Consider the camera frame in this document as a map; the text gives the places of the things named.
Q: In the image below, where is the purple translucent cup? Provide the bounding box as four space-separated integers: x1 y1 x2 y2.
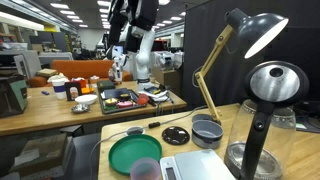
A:
130 158 161 180

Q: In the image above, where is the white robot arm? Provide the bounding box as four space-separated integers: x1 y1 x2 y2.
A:
107 0 159 46

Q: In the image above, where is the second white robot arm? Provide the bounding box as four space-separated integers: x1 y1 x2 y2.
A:
111 26 155 91

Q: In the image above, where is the green plastic plate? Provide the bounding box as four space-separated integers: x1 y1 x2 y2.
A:
108 134 162 175

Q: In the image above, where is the white paper cup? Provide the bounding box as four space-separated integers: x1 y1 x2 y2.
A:
47 74 68 99

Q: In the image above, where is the dark grey tray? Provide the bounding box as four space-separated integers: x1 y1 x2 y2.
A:
99 88 145 114

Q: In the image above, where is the black round lid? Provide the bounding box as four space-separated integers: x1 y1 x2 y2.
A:
162 126 190 145

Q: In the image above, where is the white ringed desk grommet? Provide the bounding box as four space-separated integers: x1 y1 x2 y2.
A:
125 126 145 136

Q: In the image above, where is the grey round bowl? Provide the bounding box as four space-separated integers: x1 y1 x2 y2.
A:
192 120 223 149

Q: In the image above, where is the white bowl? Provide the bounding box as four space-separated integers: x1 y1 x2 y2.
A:
75 94 97 105

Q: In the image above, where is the small metal dish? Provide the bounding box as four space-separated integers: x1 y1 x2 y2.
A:
71 104 90 113

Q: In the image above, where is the white digital kitchen scale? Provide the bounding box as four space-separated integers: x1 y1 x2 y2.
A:
160 149 235 180

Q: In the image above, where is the black and wood desk lamp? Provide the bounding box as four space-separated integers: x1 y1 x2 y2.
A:
195 8 289 124

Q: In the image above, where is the glass electric kettle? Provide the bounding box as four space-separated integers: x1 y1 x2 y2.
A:
224 61 309 180

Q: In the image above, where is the cardboard box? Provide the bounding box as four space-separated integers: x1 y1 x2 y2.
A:
9 133 74 180

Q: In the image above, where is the green black box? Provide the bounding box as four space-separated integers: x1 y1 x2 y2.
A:
0 74 27 118

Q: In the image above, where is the grey lamp cable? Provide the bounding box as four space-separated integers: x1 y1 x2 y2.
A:
89 104 209 180

